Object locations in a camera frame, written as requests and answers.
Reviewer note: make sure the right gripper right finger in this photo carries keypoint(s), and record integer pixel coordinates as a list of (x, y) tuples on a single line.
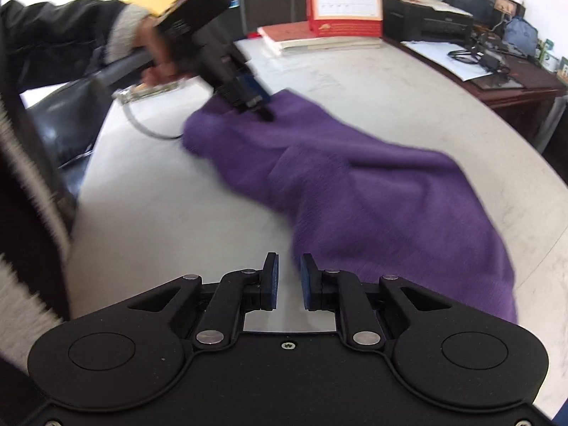
[(341, 293)]

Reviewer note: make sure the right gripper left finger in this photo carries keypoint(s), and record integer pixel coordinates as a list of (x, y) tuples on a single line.
[(238, 293)]

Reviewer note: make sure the purple microfiber towel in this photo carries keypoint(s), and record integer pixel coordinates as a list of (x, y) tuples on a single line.
[(357, 203)]

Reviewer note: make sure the operator left forearm sleeve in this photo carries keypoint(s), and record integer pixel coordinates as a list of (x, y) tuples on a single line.
[(44, 44)]

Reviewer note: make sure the operator left hand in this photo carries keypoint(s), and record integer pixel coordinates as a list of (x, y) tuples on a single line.
[(163, 70)]

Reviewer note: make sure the red cover book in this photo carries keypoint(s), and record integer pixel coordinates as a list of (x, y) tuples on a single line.
[(296, 37)]

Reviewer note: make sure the red desk calendar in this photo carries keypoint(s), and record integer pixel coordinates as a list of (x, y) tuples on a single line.
[(345, 18)]

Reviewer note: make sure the black printer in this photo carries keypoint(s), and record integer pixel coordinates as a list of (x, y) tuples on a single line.
[(425, 21)]

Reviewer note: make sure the white paper sheet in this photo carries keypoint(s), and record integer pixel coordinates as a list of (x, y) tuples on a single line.
[(438, 52)]

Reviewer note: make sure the blue bag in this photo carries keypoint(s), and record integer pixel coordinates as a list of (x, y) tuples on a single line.
[(522, 35)]

